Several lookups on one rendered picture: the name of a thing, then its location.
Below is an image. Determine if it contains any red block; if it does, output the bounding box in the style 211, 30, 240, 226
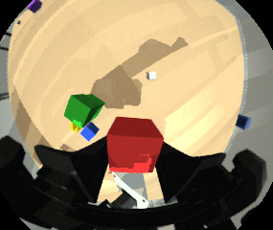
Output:
106, 116, 164, 173

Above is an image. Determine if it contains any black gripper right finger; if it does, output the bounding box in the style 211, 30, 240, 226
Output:
155, 141, 227, 204

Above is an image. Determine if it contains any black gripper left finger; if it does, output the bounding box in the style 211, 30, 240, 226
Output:
34, 135, 108, 204

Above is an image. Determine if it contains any small blue block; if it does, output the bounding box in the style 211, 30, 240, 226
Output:
80, 122, 99, 141

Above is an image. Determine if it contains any green block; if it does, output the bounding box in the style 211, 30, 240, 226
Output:
63, 93, 99, 127
86, 93, 105, 120

